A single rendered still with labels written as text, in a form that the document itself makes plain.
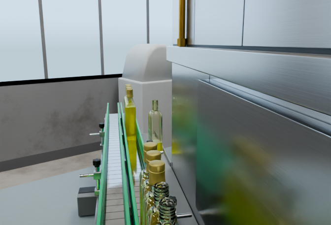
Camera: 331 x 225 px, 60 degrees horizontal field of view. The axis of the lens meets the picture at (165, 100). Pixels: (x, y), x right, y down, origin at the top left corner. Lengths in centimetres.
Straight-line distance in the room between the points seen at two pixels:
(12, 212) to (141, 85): 219
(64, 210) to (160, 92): 230
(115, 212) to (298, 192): 70
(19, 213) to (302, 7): 120
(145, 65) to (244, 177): 285
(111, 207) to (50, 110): 272
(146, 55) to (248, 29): 280
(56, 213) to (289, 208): 102
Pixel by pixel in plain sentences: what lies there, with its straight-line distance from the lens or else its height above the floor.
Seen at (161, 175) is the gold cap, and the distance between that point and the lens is 61.
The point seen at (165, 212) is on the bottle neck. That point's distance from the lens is 51.
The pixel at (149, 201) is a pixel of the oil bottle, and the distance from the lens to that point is 63.
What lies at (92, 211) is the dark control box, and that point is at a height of 77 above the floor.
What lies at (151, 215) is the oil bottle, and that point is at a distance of 58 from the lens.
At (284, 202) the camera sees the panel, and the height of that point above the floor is 122.
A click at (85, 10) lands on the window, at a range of 370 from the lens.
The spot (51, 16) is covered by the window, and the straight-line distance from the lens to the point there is 358.
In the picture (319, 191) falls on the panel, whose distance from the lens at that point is 34.
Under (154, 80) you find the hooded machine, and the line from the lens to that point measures 334.
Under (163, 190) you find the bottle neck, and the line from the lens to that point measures 56.
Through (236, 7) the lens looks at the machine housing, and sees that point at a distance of 58.
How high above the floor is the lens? 141
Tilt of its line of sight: 12 degrees down
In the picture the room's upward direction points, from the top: straight up
